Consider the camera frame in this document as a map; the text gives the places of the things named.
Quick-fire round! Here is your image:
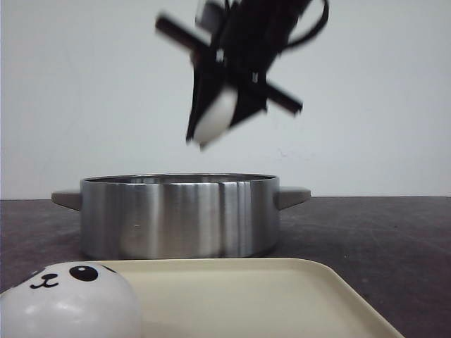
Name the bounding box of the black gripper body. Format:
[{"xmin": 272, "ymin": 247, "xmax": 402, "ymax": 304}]
[{"xmin": 155, "ymin": 13, "xmax": 303, "ymax": 115}]

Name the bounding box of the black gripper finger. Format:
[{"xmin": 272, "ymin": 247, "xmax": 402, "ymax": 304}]
[
  {"xmin": 186, "ymin": 53, "xmax": 228, "ymax": 143},
  {"xmin": 226, "ymin": 75, "xmax": 267, "ymax": 129}
]

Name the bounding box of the panda bun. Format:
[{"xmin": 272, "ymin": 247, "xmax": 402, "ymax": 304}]
[
  {"xmin": 1, "ymin": 261, "xmax": 143, "ymax": 337},
  {"xmin": 193, "ymin": 87, "xmax": 238, "ymax": 151}
]

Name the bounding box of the stainless steel steamer pot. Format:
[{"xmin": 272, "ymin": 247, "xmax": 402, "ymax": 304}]
[{"xmin": 51, "ymin": 173, "xmax": 311, "ymax": 260}]

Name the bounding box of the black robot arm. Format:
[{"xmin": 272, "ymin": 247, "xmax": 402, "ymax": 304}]
[{"xmin": 155, "ymin": 1, "xmax": 329, "ymax": 148}]

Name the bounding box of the cream plastic tray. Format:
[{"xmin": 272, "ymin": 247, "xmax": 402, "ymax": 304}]
[{"xmin": 110, "ymin": 258, "xmax": 399, "ymax": 337}]

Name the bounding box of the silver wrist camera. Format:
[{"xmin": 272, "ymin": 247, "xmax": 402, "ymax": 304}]
[{"xmin": 194, "ymin": 1, "xmax": 226, "ymax": 34}]

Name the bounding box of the black sleeved cable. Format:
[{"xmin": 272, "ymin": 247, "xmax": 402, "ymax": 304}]
[{"xmin": 287, "ymin": 0, "xmax": 330, "ymax": 49}]

